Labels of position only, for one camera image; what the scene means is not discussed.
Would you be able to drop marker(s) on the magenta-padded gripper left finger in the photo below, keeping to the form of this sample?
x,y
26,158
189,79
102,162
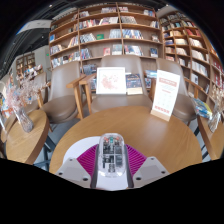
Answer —
x,y
85,160

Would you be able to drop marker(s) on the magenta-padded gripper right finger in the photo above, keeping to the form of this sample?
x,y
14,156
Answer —
x,y
138,160

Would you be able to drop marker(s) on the transparent computer mouse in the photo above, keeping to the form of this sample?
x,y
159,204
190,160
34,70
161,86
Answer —
x,y
112,153

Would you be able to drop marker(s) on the white mouse pad red rest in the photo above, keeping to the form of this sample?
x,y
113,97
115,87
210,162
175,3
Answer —
x,y
78,146

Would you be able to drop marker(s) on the round wooden side table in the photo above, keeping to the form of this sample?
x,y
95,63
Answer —
x,y
213,143
26,143
7,126

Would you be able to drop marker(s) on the white sign wooden base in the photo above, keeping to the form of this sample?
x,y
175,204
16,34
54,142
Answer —
x,y
165,93

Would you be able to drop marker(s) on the glass vase pink dried flowers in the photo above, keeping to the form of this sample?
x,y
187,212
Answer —
x,y
24,121

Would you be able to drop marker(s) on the dark book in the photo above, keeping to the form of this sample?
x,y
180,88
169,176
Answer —
x,y
134,83

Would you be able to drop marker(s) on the stack of books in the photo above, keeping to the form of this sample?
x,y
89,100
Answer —
x,y
201,108

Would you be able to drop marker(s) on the white picture with red print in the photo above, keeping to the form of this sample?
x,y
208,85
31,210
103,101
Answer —
x,y
111,80

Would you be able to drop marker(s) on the light blue flat books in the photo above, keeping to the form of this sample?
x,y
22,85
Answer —
x,y
150,74

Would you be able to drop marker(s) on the small distant bookshelf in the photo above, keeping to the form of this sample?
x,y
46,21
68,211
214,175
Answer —
x,y
25,63

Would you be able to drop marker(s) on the curved wooden bookshelf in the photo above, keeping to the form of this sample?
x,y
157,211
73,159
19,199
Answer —
x,y
186,43

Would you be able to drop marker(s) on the wide wooden bookshelf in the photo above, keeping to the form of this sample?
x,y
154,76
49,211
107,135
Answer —
x,y
100,33

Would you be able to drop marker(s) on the white hanging ceiling panel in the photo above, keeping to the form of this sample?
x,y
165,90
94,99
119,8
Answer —
x,y
35,26

